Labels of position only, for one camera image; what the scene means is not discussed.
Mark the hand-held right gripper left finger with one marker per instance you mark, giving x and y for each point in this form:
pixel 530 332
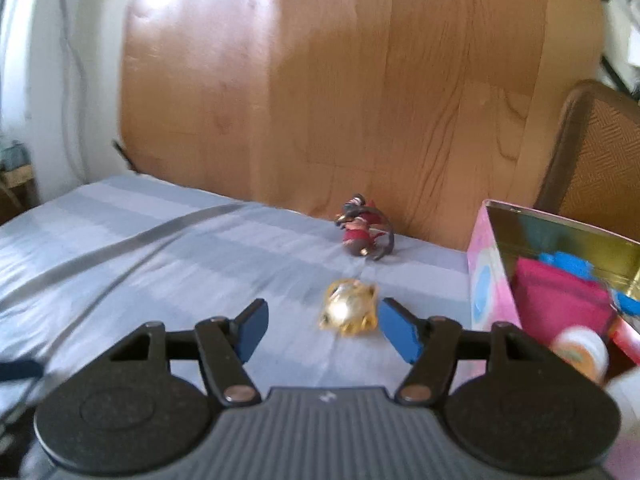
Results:
pixel 250 332

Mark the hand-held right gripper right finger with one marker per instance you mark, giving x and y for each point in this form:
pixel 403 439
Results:
pixel 400 332

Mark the gold toy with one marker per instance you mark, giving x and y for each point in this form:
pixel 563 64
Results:
pixel 347 312

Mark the pink box with gold lining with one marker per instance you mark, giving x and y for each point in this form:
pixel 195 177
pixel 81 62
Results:
pixel 492 270

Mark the magenta pouch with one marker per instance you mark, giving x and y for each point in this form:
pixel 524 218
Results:
pixel 560 305

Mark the white and orange bottle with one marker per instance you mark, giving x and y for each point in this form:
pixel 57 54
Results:
pixel 582 352

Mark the small red box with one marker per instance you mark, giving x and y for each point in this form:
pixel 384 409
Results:
pixel 627 337

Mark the white charger adapter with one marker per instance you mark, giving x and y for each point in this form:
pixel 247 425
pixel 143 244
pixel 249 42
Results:
pixel 627 410

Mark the dark red figurine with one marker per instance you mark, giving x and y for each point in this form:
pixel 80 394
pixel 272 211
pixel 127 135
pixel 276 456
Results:
pixel 362 232

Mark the grey striped bedsheet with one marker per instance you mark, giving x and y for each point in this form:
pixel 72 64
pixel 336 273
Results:
pixel 150 270

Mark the brown wicker chair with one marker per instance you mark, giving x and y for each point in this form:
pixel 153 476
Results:
pixel 595 160

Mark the wooden side table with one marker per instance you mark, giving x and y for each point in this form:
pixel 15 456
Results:
pixel 15 180

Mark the black headboard bracket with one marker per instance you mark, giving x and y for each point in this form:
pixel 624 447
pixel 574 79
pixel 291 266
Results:
pixel 125 156

